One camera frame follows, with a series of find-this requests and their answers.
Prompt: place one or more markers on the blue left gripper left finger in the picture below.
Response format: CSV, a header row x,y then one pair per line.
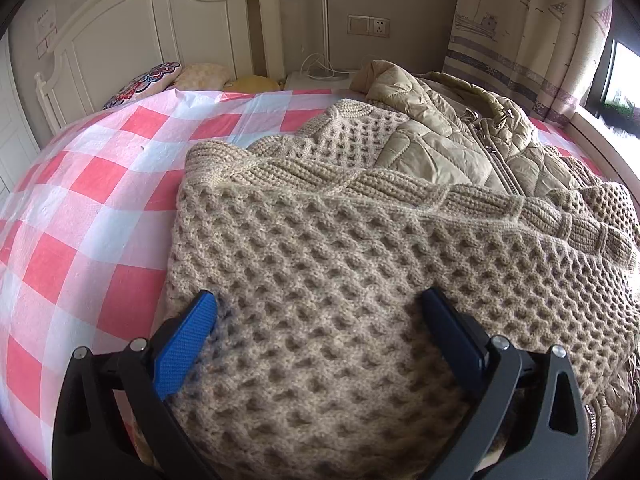
x,y
179,341

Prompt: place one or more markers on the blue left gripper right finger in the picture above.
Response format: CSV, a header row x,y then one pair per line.
x,y
460,339

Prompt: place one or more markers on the colourful patterned pillow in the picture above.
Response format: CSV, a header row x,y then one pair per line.
x,y
153,81

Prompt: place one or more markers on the white wardrobe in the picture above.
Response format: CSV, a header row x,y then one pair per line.
x,y
18,147

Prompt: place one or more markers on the patterned beige curtain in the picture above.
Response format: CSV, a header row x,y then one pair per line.
x,y
542,54

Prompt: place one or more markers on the yellow pillow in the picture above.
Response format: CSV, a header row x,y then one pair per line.
x,y
252,84

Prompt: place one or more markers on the white bedside table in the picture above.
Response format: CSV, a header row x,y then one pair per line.
x,y
302,81

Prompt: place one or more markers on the dark framed window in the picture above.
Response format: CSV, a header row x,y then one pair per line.
x,y
614,93

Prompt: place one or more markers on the wall socket panel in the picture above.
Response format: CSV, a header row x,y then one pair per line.
x,y
362,25

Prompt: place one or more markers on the beige quilted knit-sleeve jacket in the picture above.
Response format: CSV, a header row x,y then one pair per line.
x,y
316,246

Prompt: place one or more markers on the white wooden headboard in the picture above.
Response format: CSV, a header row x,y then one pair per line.
x,y
107,42

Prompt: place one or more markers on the paper notices on wall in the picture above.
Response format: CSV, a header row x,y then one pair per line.
x,y
45,29

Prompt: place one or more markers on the red white checkered bedsheet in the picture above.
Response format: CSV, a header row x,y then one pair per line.
x,y
85,235

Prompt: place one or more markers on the cream pillow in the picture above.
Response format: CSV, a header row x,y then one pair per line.
x,y
202,77

